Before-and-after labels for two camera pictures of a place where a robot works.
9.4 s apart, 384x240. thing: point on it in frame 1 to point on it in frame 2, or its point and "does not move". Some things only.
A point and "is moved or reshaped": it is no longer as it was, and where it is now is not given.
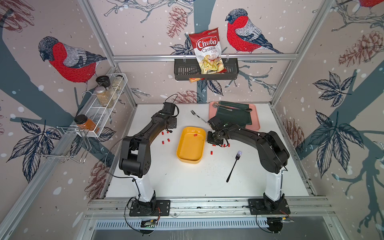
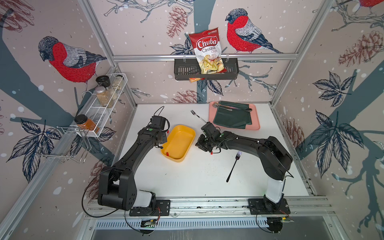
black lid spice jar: (104, 80) does not move
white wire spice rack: (100, 105) does not move
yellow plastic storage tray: (190, 149) is moved or reshaped
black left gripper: (175, 123) to (164, 139)
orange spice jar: (83, 122) does not move
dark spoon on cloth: (216, 105) does not move
